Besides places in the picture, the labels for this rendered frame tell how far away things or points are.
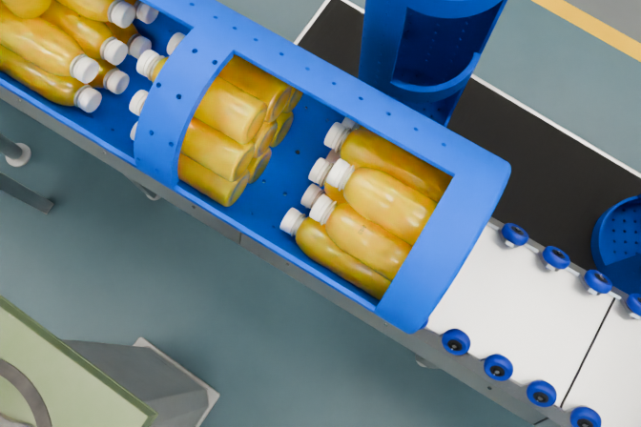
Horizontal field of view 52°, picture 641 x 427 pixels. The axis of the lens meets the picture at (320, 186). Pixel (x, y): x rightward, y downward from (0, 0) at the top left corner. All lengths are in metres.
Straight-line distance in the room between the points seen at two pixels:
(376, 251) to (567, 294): 0.39
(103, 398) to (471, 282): 0.60
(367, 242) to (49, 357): 0.49
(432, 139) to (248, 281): 1.27
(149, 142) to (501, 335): 0.64
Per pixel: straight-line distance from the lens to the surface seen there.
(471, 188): 0.86
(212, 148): 0.98
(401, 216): 0.89
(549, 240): 2.03
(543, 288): 1.18
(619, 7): 2.56
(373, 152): 0.95
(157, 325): 2.11
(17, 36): 1.14
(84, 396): 1.04
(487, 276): 1.16
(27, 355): 1.07
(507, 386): 1.16
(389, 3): 1.30
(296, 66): 0.92
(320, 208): 0.95
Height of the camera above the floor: 2.04
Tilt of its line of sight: 75 degrees down
